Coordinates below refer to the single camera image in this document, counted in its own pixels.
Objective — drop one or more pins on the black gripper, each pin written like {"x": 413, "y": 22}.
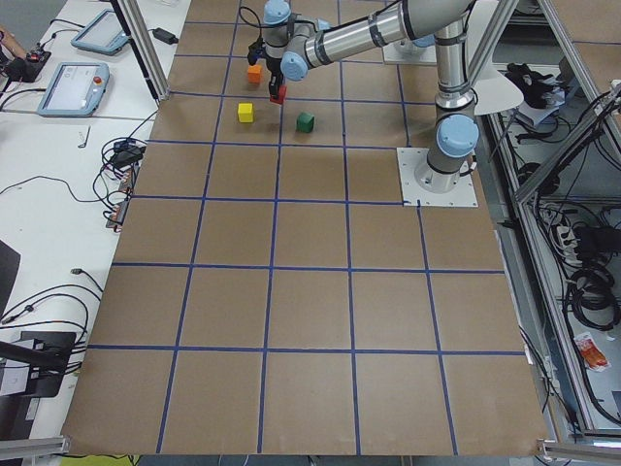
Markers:
{"x": 274, "y": 71}

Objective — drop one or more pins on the red block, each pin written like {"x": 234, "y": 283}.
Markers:
{"x": 280, "y": 96}

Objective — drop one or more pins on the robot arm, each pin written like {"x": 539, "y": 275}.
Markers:
{"x": 415, "y": 47}
{"x": 293, "y": 44}

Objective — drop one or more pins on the orange block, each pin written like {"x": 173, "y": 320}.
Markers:
{"x": 254, "y": 74}

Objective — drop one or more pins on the yellow block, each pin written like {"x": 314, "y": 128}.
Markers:
{"x": 245, "y": 112}

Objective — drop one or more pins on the green block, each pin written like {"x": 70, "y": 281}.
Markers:
{"x": 305, "y": 122}

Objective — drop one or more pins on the black power adapter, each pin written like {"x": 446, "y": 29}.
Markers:
{"x": 164, "y": 36}

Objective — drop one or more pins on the far teach pendant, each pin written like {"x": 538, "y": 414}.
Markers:
{"x": 104, "y": 35}

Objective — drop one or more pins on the teach pendant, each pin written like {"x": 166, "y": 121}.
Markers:
{"x": 104, "y": 35}
{"x": 76, "y": 89}

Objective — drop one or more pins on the hex key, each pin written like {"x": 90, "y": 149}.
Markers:
{"x": 84, "y": 137}

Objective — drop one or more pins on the near teach pendant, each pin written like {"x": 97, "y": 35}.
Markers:
{"x": 76, "y": 89}

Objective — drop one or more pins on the white chair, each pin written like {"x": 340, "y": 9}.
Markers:
{"x": 495, "y": 93}

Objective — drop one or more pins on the red snack packet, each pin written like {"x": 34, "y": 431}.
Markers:
{"x": 595, "y": 360}

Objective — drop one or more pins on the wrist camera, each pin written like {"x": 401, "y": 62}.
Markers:
{"x": 255, "y": 52}

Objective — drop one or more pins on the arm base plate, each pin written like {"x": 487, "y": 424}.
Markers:
{"x": 421, "y": 186}
{"x": 392, "y": 56}

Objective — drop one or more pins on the aluminium frame post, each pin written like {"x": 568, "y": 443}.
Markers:
{"x": 134, "y": 27}

